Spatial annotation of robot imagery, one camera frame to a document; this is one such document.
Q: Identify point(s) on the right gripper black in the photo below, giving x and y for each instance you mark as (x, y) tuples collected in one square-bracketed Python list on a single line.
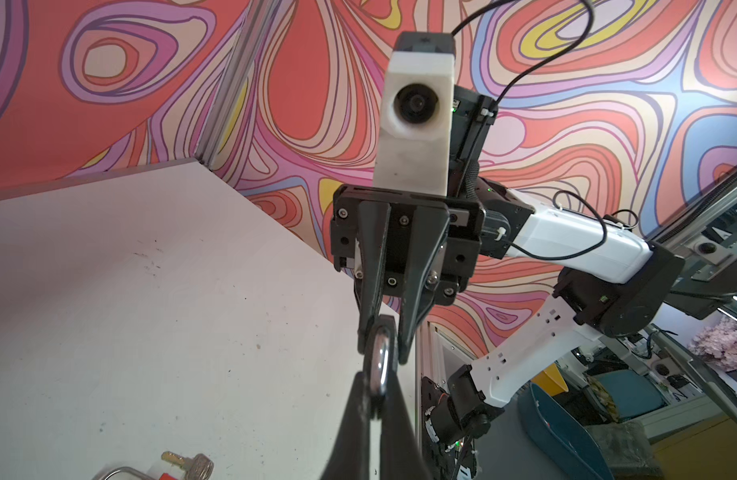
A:
[(390, 244)]

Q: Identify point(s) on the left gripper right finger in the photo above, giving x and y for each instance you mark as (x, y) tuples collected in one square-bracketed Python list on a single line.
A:
[(400, 458)]

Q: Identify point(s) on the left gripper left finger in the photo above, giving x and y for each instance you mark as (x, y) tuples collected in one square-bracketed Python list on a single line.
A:
[(350, 456)]

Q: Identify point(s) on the teal chair outside cell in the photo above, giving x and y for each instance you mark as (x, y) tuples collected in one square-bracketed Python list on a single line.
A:
[(560, 437)]

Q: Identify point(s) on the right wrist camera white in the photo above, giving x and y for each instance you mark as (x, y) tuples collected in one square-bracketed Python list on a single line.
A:
[(416, 115)]

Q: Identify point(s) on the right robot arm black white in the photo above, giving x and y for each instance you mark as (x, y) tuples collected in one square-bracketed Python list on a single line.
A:
[(611, 282)]

